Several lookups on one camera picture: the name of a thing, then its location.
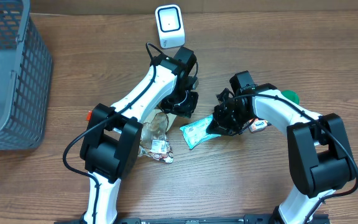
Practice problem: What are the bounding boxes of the grey plastic mesh basket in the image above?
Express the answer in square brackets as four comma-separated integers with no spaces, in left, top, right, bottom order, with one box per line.
[0,0,53,151]

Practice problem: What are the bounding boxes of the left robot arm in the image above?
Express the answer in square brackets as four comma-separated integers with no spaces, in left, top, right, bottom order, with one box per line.
[79,47,198,223]

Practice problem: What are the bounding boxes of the white barcode scanner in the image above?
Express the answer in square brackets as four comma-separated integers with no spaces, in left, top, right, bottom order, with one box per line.
[155,4,185,49]

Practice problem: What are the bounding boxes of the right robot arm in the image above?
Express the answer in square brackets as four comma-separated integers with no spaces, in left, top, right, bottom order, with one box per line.
[206,71,358,223]

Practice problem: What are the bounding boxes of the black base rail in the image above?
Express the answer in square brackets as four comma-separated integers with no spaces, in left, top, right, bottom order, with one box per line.
[55,214,331,224]

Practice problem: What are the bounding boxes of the teal tissue packet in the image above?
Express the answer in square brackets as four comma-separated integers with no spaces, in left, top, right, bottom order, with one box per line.
[180,115,220,150]

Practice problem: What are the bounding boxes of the orange snack packet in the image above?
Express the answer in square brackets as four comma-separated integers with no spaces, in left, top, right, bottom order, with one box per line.
[247,118,270,133]

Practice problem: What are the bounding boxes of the green lid Knorr jar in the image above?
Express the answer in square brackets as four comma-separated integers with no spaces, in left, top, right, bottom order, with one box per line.
[281,90,300,105]

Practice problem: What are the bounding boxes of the red snack bar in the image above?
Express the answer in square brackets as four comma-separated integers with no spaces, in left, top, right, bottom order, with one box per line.
[86,111,93,121]

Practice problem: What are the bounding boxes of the clear brown snack bag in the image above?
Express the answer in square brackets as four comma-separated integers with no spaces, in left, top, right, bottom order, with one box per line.
[138,108,177,164]

